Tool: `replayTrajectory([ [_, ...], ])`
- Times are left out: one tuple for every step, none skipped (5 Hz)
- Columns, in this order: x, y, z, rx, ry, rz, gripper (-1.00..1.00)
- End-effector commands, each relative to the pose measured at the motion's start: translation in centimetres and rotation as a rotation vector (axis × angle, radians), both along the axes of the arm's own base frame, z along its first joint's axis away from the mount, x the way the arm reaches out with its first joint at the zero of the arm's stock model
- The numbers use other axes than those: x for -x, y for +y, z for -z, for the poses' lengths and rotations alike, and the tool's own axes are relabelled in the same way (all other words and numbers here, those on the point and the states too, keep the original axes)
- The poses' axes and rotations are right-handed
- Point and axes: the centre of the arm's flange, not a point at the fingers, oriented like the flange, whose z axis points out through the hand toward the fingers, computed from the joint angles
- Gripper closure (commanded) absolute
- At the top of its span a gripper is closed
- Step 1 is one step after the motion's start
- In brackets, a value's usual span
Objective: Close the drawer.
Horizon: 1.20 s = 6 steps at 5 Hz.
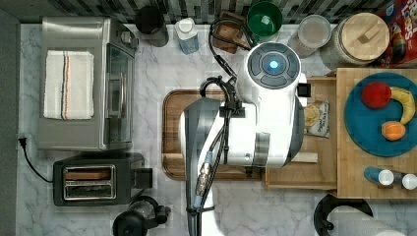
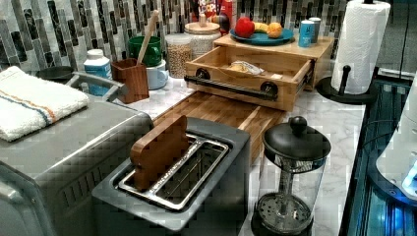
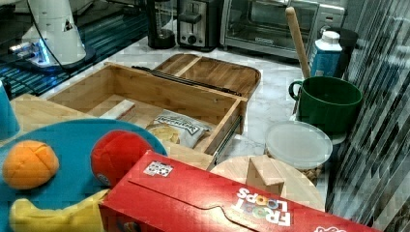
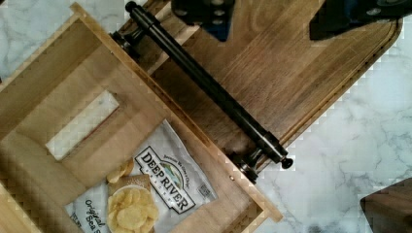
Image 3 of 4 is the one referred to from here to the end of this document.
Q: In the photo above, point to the green pot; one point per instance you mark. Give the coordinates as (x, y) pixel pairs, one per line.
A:
(328, 103)

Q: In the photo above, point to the blue white carton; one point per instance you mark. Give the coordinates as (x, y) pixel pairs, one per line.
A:
(325, 54)

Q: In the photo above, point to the white chips bag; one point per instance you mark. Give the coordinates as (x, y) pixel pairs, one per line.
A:
(177, 128)

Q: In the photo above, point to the red Froot Loops box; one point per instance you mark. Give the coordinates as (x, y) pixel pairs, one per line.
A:
(164, 195)

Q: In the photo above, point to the silver toaster oven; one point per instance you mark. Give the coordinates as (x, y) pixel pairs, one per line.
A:
(261, 25)

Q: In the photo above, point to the black drawer handle bar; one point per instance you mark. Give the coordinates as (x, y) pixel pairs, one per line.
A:
(186, 81)

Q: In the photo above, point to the silver black toaster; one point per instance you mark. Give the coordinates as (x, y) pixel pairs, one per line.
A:
(198, 24)

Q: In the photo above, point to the wooden drawer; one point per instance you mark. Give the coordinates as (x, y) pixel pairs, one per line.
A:
(101, 90)

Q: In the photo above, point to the white wooden block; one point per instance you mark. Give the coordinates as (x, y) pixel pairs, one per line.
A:
(119, 110)

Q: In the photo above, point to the wooden serving tray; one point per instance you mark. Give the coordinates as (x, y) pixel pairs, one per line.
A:
(231, 78)

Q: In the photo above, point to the red plush ball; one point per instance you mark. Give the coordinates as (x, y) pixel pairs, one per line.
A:
(115, 153)

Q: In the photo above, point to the blue plate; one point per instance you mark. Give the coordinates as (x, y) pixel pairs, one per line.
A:
(72, 143)

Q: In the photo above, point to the clear lidded container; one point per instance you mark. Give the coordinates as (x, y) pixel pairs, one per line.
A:
(298, 144)

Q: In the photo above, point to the yellow plush banana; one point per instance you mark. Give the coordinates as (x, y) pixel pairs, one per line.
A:
(84, 216)

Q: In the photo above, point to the wooden rolling pin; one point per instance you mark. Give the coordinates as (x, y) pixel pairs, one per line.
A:
(297, 39)

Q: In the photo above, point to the orange plush ball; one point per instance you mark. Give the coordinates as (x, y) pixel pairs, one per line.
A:
(29, 164)

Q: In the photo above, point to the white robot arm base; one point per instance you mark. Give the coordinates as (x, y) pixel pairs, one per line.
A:
(53, 41)

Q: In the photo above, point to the round wooden lid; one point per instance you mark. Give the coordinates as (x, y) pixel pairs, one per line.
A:
(273, 176)

